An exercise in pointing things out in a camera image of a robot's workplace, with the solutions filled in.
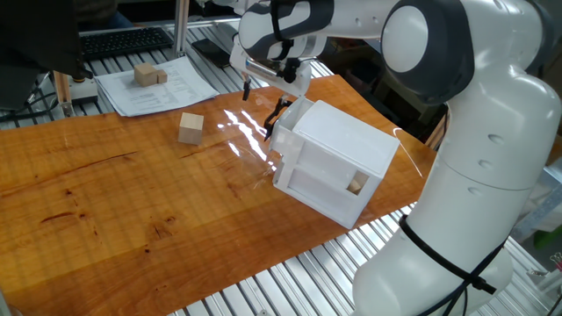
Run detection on aluminium frame post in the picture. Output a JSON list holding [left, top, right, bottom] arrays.
[[172, 0, 191, 61]]

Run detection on wood pattern table mat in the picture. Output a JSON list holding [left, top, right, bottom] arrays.
[[0, 74, 440, 316]]

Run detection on pale wooden block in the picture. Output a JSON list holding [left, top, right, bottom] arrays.
[[345, 169, 371, 197]]

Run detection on large wooden block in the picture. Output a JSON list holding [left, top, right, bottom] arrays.
[[133, 62, 159, 88]]

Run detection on white clamp base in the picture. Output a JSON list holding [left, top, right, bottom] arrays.
[[68, 77, 99, 106]]

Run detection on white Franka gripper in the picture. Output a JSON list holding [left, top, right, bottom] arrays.
[[228, 35, 313, 111]]

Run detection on light wooden cube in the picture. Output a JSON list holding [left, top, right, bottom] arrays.
[[177, 111, 205, 147]]

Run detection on white plastic drawer cabinet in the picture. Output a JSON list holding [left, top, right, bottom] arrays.
[[272, 99, 401, 231]]

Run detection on leaning wooden stick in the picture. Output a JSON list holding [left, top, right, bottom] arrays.
[[424, 104, 450, 151]]

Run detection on white drawer with black handle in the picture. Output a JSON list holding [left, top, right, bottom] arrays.
[[263, 95, 359, 188]]

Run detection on grey metal shelf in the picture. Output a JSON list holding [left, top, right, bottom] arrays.
[[511, 166, 562, 245]]

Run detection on person in dark clothing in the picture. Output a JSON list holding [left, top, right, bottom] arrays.
[[73, 0, 133, 31]]

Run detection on printed white paper sheets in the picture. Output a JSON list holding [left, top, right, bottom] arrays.
[[94, 55, 220, 119]]

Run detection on thin black cable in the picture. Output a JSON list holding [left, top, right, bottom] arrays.
[[0, 86, 61, 124]]

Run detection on clamped wooden stick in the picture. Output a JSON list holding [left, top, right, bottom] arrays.
[[52, 70, 74, 118]]

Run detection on black smartphone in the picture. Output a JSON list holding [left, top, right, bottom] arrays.
[[191, 38, 233, 69]]

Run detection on bright green object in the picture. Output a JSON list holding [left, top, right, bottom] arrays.
[[533, 226, 562, 247]]

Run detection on aluminium frame rail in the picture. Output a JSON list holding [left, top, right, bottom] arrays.
[[78, 16, 241, 37]]

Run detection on black computer keyboard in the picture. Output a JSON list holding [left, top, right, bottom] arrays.
[[80, 26, 175, 61]]

